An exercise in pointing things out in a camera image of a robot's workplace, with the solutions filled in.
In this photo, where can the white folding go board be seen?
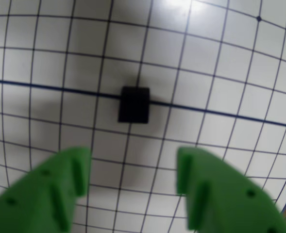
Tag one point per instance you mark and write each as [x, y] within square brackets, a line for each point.
[206, 72]

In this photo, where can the black cube stone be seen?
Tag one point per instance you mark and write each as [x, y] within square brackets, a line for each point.
[134, 104]

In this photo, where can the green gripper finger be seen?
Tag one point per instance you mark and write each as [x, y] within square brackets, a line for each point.
[230, 201]
[36, 201]

